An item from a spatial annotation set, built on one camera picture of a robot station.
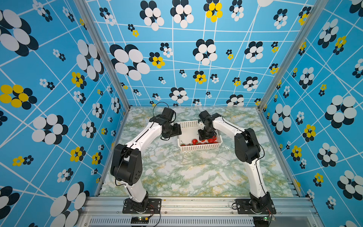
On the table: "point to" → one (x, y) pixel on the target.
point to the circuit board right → (271, 218)
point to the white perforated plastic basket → (189, 131)
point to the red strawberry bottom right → (211, 141)
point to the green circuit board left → (139, 220)
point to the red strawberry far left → (194, 142)
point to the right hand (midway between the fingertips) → (203, 137)
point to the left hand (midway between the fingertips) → (179, 131)
